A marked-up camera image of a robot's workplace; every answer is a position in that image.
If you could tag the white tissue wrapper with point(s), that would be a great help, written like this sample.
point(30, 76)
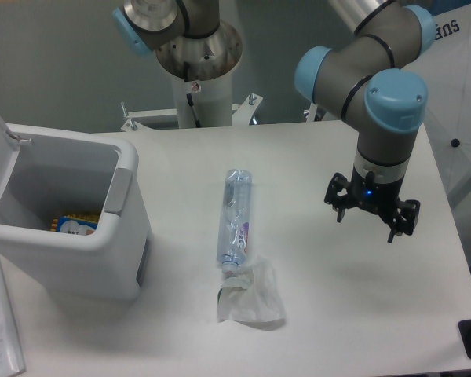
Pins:
point(252, 296)

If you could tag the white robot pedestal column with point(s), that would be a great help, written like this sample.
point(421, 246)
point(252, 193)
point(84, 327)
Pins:
point(200, 72)

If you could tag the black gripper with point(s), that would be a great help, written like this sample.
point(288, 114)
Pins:
point(375, 189)

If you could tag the white trash can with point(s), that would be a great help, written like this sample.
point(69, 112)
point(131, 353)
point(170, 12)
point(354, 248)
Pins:
point(47, 173)

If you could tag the clear plastic water bottle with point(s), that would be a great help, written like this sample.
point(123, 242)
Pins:
point(234, 225)

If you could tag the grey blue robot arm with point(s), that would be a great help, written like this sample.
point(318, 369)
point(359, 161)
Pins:
point(365, 85)

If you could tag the white umbrella with lettering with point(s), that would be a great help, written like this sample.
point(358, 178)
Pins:
point(446, 70)

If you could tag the yellow blue snack package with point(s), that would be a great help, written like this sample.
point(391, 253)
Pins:
point(77, 224)

